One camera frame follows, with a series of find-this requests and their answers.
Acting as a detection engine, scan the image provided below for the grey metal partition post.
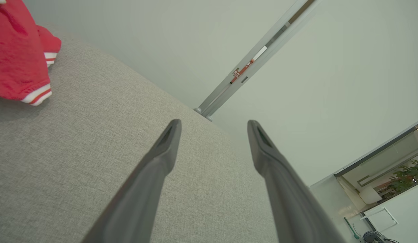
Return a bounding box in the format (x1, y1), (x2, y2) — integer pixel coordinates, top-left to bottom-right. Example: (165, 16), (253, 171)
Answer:
(194, 0), (322, 122)

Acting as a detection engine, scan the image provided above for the white framed panel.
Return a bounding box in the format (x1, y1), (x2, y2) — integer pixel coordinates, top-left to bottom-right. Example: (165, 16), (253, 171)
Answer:
(359, 207), (398, 233)

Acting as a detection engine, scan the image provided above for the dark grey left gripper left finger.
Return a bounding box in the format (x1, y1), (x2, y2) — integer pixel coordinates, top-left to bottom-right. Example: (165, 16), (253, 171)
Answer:
(81, 119), (182, 243)

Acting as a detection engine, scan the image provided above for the green potted plant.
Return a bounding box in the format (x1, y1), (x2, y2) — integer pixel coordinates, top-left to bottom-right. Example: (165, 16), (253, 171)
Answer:
(389, 160), (418, 193)

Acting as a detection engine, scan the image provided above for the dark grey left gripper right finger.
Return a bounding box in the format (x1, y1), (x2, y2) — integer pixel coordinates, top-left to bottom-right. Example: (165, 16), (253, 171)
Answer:
(247, 120), (346, 243)

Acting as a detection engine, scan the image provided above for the black wheeled device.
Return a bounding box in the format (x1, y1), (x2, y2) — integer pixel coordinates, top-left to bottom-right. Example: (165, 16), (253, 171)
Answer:
(362, 231), (400, 243)

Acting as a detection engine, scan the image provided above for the glass partition window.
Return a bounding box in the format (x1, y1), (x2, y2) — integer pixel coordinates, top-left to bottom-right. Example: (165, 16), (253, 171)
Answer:
(334, 118), (418, 213)

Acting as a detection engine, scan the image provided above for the red jersey with white trim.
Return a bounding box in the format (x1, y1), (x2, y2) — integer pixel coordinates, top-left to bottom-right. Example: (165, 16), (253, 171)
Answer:
(0, 0), (62, 107)

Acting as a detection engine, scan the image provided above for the green handled tool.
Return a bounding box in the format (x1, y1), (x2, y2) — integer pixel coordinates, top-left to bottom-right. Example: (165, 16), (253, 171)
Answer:
(344, 217), (360, 240)

